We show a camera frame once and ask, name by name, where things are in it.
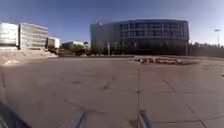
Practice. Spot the low planting bed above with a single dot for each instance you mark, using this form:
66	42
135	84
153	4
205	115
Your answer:
163	60

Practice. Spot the small white building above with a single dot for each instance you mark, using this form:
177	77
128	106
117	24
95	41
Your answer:
53	42

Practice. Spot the low distant building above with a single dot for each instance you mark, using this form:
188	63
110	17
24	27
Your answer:
75	44

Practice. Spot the row of trees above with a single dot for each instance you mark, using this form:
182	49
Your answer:
206	49

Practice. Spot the grey slab pavement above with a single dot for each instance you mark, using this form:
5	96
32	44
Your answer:
116	90

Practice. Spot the robot's own part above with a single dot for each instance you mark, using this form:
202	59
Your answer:
144	120
81	121

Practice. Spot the pale office building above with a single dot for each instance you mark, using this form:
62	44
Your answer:
33	36

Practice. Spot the dark glass building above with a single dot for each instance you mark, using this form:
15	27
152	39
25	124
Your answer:
146	36

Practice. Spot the pale stone steps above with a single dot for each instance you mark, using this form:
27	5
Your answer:
23	56

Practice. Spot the light pole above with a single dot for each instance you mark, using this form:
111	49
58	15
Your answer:
218	36

